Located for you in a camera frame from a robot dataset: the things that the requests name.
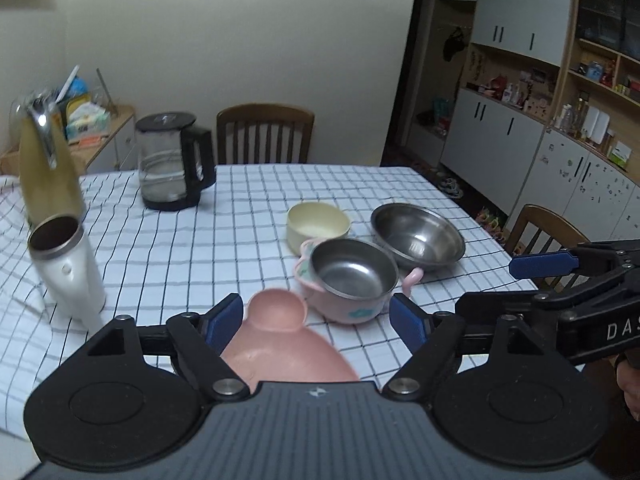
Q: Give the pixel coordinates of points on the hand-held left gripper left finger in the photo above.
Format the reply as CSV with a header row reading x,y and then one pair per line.
x,y
225,322

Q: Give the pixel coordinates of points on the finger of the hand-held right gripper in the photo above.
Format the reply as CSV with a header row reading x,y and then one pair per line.
x,y
542,265
500,305

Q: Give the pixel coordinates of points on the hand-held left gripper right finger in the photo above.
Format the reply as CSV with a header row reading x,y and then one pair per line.
x,y
407,320

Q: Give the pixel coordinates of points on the pink divided plate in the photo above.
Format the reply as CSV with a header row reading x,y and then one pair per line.
x,y
280,340

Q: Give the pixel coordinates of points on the large steel bowl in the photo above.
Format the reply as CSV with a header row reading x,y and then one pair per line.
x,y
415,235

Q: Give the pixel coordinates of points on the cream bowl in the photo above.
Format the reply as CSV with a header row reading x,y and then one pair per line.
x,y
320,220

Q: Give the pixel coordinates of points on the person's right hand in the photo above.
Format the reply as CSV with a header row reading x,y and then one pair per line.
x,y
631,385

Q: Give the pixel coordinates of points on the wooden slat-back chair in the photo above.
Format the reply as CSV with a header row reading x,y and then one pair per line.
x,y
265,115
545,220

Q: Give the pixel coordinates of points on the orange child shoes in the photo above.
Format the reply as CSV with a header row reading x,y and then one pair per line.
x,y
489,220

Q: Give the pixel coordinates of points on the white stickered cabinet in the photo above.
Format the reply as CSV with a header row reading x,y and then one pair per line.
x,y
575,185

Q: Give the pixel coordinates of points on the black checked white tablecloth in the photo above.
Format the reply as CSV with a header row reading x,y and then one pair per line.
x,y
240,220

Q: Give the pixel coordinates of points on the pair of sneakers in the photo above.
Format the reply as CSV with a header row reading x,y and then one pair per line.
x,y
451,188

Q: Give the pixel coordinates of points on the white steel-rimmed mug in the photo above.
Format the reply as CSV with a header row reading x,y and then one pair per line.
x,y
75,270

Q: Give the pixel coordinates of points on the glass electric kettle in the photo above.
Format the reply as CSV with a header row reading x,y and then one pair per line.
x,y
165,170

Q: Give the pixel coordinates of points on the wooden display shelf unit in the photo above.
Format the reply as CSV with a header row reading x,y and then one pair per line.
x,y
600,85

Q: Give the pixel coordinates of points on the wooden side table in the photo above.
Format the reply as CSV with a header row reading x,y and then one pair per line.
x,y
97,154

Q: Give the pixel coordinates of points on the gold thermos jug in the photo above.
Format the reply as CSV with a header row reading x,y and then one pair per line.
x,y
50,190

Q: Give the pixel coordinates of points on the dark door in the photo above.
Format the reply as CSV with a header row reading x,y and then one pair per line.
x,y
405,85

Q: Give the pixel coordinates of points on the black hanging bag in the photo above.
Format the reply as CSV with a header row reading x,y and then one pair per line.
x,y
454,44

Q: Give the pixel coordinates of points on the white upper cabinet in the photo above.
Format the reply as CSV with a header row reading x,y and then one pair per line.
x,y
515,15

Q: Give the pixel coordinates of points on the blue packet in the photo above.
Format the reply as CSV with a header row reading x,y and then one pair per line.
x,y
77,89

